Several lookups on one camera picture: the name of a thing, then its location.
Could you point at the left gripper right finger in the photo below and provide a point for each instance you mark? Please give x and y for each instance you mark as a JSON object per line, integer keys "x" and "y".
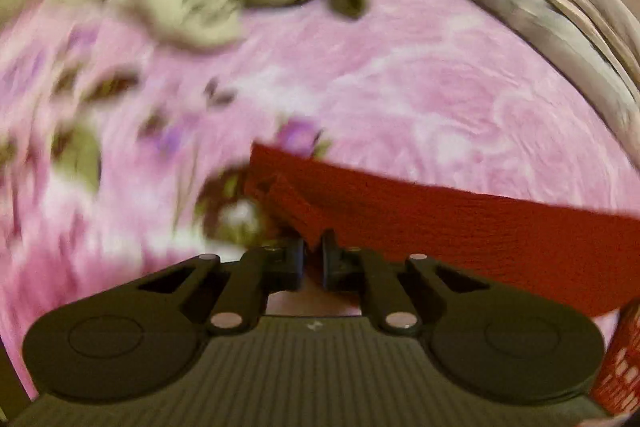
{"x": 360, "y": 271}

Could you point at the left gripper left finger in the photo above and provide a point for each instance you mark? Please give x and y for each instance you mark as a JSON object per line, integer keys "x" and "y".
{"x": 259, "y": 273}

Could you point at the red patterned knit sweater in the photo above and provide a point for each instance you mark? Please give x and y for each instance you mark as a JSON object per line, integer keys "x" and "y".
{"x": 579, "y": 258}

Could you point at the pink rose bed blanket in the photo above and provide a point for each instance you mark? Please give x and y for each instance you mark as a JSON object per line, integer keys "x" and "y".
{"x": 115, "y": 134}

